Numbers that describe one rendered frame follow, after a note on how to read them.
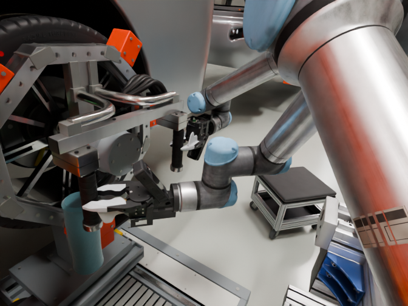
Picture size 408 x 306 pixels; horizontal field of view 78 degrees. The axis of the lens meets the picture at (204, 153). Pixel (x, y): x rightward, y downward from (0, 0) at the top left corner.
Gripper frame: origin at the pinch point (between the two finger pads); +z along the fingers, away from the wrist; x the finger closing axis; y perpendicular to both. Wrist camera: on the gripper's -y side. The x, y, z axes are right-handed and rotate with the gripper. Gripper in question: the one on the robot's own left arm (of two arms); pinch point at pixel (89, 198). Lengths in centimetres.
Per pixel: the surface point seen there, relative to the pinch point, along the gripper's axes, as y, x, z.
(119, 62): -21.6, 38.0, -7.3
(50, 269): 63, 31, 24
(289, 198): 53, 47, -99
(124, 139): -5.9, 16.5, -8.0
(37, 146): 1.4, 26.8, 16.8
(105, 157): -2.7, 12.6, -3.1
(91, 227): 6.7, -2.6, 0.1
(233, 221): 88, 66, -77
